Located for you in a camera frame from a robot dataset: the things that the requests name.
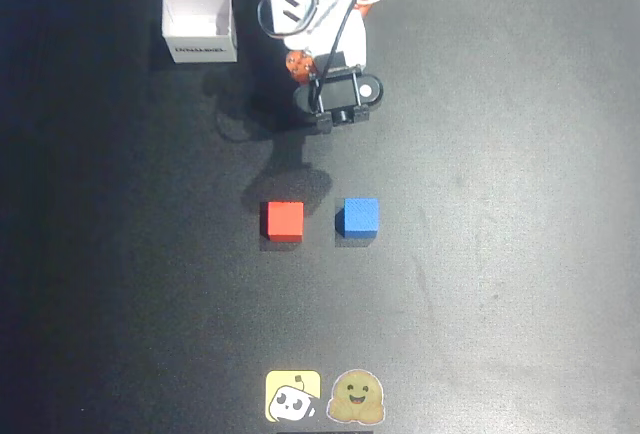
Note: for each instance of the black webcam on gripper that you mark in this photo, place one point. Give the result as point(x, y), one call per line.
point(340, 91)

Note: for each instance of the yellow robot sticker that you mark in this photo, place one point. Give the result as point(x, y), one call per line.
point(292, 396)

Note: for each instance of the blue cube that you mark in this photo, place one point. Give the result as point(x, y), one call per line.
point(361, 216)

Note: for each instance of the smiling hugging face sticker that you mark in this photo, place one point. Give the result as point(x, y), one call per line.
point(356, 396)

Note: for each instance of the white cardboard box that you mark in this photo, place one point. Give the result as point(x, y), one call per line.
point(200, 21)

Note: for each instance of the red cube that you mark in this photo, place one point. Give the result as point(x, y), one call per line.
point(285, 221)

